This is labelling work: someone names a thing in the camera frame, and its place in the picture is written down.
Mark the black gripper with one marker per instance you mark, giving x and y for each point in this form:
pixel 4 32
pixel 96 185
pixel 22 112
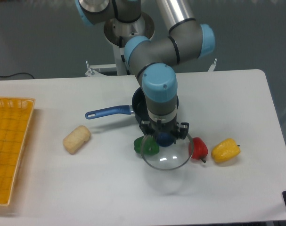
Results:
pixel 172 128

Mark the glass lid blue knob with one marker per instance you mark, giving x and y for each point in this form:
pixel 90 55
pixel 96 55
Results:
pixel 170 157

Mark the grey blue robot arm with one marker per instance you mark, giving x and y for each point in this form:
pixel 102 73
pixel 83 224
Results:
pixel 152 62

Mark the green bell pepper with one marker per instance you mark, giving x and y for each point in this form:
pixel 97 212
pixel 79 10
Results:
pixel 150 147

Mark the red bell pepper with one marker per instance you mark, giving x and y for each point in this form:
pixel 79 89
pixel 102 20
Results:
pixel 197 149

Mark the yellow bell pepper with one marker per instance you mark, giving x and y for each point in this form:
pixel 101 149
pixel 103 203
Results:
pixel 225 150

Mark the beige bread loaf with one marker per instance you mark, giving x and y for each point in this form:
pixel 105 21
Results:
pixel 76 139

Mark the yellow woven basket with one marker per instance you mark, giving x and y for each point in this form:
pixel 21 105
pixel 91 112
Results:
pixel 15 117

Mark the blue saucepan with handle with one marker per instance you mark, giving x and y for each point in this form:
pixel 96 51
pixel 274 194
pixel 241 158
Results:
pixel 156 106

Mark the white table frame bracket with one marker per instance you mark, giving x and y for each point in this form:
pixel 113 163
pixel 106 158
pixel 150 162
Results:
pixel 100 70

